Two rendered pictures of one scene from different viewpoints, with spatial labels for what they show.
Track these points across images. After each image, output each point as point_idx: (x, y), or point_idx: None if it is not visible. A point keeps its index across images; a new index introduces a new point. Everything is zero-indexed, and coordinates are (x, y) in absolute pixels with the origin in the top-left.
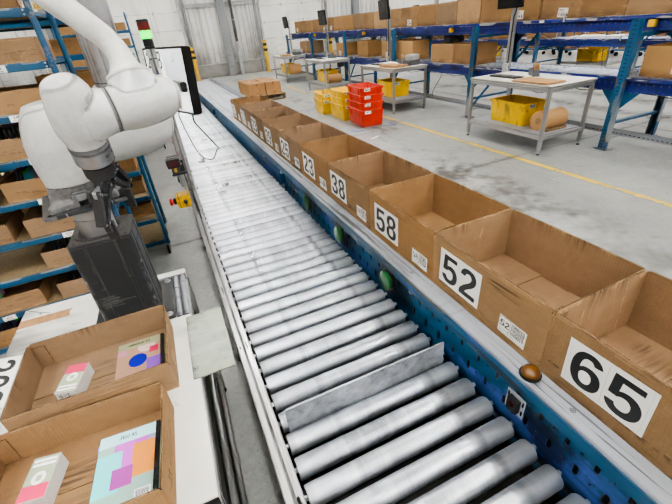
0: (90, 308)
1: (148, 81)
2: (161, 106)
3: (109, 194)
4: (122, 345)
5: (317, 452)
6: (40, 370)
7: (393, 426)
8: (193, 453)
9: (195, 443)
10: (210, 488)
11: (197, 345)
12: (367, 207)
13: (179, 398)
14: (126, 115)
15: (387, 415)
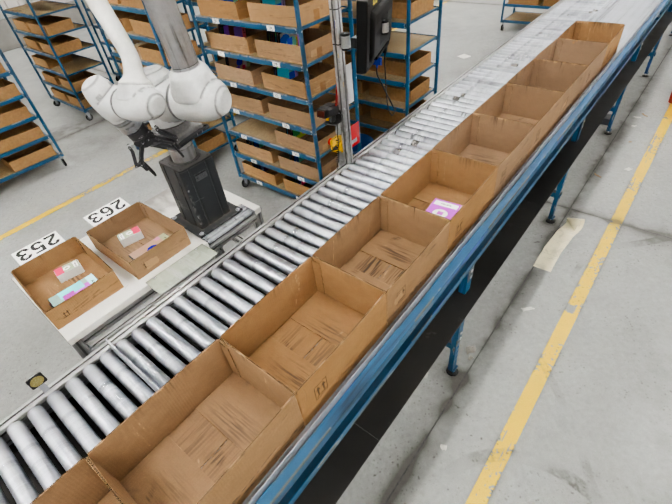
0: None
1: (128, 95)
2: (134, 114)
3: (141, 149)
4: (164, 233)
5: (94, 372)
6: (141, 217)
7: (117, 408)
8: (92, 315)
9: (99, 312)
10: (71, 335)
11: (175, 266)
12: None
13: (130, 285)
14: (118, 113)
15: (125, 400)
